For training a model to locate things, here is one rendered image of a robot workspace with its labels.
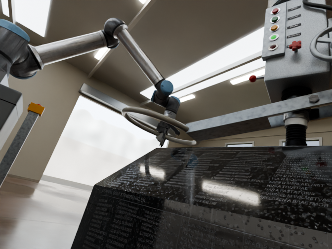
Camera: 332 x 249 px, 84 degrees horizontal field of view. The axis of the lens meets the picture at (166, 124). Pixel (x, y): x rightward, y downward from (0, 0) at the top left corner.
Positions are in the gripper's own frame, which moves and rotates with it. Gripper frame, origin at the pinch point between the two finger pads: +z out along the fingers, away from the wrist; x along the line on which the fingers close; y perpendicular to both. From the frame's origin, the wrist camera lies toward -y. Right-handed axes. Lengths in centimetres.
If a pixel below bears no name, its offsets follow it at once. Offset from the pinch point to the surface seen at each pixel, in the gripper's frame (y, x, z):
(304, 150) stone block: -48, 79, 1
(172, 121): -9.5, 45.6, -5.9
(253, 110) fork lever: -41, 54, -18
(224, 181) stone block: -32, 80, 14
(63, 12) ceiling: 378, -191, -258
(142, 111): 5.4, 46.7, -6.2
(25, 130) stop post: 129, -21, 24
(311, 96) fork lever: -56, 64, -24
